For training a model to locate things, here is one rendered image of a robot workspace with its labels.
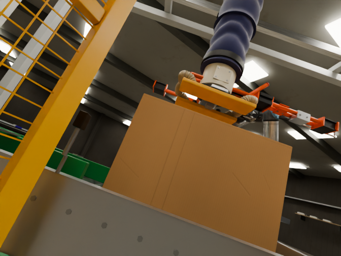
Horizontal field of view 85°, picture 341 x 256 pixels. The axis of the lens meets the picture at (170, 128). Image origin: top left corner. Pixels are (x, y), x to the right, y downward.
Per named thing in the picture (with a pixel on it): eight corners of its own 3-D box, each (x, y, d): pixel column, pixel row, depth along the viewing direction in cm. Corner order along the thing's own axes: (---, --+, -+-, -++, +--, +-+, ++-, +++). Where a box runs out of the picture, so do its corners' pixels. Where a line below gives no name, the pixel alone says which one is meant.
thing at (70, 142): (46, 170, 44) (79, 109, 49) (53, 171, 47) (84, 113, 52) (56, 174, 44) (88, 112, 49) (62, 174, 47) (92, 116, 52)
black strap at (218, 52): (207, 49, 89) (209, 42, 90) (196, 74, 112) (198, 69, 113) (251, 65, 89) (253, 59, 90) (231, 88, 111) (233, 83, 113)
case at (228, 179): (97, 197, 60) (143, 92, 72) (120, 191, 99) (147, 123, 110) (274, 264, 59) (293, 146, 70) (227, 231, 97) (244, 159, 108)
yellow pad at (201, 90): (181, 80, 80) (185, 70, 81) (178, 90, 89) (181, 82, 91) (256, 108, 80) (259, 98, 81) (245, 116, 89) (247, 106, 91)
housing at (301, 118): (297, 117, 93) (298, 109, 95) (287, 121, 100) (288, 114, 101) (310, 122, 93) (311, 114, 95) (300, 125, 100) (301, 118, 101)
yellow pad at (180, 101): (176, 98, 98) (179, 90, 99) (174, 105, 108) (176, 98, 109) (236, 121, 98) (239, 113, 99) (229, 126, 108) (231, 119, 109)
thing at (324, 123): (322, 125, 93) (324, 116, 94) (310, 129, 100) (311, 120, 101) (338, 131, 92) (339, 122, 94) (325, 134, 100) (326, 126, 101)
